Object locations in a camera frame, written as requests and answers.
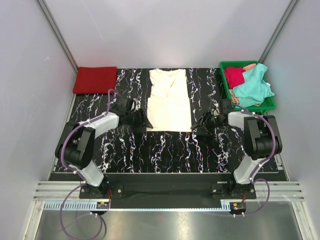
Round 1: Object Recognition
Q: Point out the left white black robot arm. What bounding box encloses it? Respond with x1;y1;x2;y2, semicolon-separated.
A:
55;108;153;198

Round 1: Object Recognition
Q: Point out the teal t shirt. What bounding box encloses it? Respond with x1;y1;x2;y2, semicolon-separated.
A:
232;63;275;108

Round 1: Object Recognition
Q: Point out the salmon pink t shirt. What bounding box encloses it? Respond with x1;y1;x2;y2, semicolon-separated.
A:
229;63;256;104

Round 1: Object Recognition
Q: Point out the folded red t shirt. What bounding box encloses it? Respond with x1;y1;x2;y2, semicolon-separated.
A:
72;66;118;95

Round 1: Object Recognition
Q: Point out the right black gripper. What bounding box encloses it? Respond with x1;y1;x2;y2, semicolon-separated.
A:
191;110;225;137

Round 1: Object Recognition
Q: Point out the magenta t shirt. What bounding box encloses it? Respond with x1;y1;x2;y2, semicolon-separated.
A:
224;66;245;89

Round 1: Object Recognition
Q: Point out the cream white t shirt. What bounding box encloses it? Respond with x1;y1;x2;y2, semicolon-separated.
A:
147;69;192;132

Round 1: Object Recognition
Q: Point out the grey slotted cable duct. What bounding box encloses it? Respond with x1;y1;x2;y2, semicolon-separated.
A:
43;201;247;213

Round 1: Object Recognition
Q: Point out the left aluminium corner post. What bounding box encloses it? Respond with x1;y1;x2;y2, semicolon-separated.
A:
35;0;79;73

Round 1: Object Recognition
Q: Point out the aluminium corner post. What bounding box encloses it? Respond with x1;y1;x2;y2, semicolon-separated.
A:
258;0;300;64
35;0;79;73

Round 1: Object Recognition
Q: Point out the right aluminium corner post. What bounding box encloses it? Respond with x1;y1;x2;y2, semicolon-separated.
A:
258;0;300;64

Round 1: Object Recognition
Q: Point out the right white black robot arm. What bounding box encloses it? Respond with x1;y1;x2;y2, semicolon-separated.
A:
191;110;283;199

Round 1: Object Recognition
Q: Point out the green plastic bin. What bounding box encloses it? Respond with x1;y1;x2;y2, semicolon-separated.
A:
220;60;276;113

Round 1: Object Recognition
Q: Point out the aluminium rail frame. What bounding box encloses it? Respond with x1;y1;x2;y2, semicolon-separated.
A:
33;181;304;202

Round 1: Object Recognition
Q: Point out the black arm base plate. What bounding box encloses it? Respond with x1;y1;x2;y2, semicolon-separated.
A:
79;173;257;211

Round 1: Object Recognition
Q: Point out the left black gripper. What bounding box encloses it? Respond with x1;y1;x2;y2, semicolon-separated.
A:
126;108;153;134

